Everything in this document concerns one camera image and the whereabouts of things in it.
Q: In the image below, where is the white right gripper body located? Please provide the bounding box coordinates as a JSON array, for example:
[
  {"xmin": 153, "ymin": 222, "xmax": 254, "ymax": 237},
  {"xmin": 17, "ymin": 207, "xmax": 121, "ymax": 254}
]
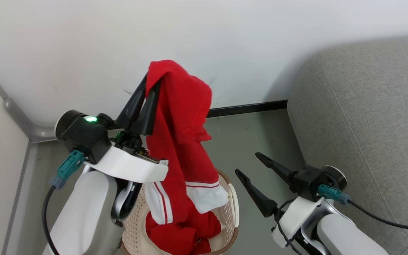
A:
[{"xmin": 271, "ymin": 196, "xmax": 325, "ymax": 249}]

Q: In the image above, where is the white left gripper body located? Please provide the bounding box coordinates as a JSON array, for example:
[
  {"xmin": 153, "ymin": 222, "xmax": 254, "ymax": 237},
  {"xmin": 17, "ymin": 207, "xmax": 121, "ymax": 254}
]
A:
[{"xmin": 84, "ymin": 130, "xmax": 169, "ymax": 183}]

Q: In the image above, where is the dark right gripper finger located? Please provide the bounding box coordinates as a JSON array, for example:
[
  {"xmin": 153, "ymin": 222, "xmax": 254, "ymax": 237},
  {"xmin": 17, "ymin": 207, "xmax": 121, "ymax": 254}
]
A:
[
  {"xmin": 235, "ymin": 169, "xmax": 279, "ymax": 218},
  {"xmin": 255, "ymin": 152, "xmax": 299, "ymax": 193}
]

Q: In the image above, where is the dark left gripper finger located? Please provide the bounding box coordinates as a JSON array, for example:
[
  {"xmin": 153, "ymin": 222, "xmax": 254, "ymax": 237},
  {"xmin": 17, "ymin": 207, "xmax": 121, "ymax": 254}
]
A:
[
  {"xmin": 115, "ymin": 73, "xmax": 149, "ymax": 130},
  {"xmin": 130, "ymin": 80, "xmax": 162, "ymax": 135}
]

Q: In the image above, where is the red garment with striped cuffs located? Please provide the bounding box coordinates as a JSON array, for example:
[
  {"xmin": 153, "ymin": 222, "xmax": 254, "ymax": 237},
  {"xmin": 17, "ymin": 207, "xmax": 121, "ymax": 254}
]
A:
[{"xmin": 144, "ymin": 59, "xmax": 230, "ymax": 225}]

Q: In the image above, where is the red garment with printed lettering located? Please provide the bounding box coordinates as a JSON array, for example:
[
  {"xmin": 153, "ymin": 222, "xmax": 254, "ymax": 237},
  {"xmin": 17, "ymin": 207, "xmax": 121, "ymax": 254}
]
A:
[{"xmin": 145, "ymin": 210, "xmax": 222, "ymax": 255}]

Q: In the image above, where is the beige perforated laundry basket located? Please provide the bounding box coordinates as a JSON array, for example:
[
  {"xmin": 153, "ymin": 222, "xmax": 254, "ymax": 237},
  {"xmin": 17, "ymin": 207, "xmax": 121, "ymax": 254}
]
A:
[{"xmin": 121, "ymin": 169, "xmax": 240, "ymax": 255}]

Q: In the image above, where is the black baseboard strip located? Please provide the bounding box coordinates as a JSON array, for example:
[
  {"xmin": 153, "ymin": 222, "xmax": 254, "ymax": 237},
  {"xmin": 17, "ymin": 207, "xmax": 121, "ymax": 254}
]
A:
[{"xmin": 207, "ymin": 100, "xmax": 288, "ymax": 118}]

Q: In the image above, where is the grey fabric sofa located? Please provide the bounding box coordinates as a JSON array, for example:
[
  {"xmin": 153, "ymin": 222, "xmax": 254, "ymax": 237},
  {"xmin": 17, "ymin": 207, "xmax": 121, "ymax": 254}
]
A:
[{"xmin": 287, "ymin": 34, "xmax": 408, "ymax": 255}]

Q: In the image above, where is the thin black right gripper cable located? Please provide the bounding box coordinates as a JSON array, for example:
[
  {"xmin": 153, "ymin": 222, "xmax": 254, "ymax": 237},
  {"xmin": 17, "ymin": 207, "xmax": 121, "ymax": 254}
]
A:
[{"xmin": 274, "ymin": 198, "xmax": 304, "ymax": 255}]

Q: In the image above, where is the teal right cable plug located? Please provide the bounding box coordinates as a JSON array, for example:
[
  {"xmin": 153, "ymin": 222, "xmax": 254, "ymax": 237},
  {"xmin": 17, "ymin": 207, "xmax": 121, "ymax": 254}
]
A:
[{"xmin": 318, "ymin": 184, "xmax": 352, "ymax": 206}]

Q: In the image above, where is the teal cable plug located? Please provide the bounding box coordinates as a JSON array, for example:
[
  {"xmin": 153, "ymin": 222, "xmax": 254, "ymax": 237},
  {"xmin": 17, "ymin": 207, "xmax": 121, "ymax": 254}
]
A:
[
  {"xmin": 318, "ymin": 184, "xmax": 352, "ymax": 206},
  {"xmin": 50, "ymin": 149, "xmax": 85, "ymax": 189}
]

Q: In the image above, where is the teal left cable plug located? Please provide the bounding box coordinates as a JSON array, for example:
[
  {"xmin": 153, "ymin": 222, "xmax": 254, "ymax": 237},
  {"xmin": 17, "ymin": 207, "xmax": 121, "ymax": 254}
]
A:
[{"xmin": 50, "ymin": 149, "xmax": 85, "ymax": 189}]

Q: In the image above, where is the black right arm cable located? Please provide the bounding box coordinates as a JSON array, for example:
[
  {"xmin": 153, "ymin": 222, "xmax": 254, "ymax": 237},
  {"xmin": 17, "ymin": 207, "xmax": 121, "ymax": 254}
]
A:
[{"xmin": 347, "ymin": 200, "xmax": 408, "ymax": 231}]

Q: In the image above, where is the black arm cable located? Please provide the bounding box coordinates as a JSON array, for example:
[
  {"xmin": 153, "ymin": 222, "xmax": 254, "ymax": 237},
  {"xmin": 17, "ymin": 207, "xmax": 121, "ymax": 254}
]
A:
[
  {"xmin": 42, "ymin": 184, "xmax": 61, "ymax": 255},
  {"xmin": 347, "ymin": 200, "xmax": 408, "ymax": 231}
]

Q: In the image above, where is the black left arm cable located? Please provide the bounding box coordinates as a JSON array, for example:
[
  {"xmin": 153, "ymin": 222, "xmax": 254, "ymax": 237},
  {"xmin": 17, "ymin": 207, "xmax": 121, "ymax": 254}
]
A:
[{"xmin": 42, "ymin": 184, "xmax": 61, "ymax": 255}]

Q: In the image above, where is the grey metal partition frame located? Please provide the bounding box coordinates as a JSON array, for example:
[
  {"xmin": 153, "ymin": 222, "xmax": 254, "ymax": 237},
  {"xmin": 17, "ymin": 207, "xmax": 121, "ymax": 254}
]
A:
[{"xmin": 0, "ymin": 58, "xmax": 56, "ymax": 143}]

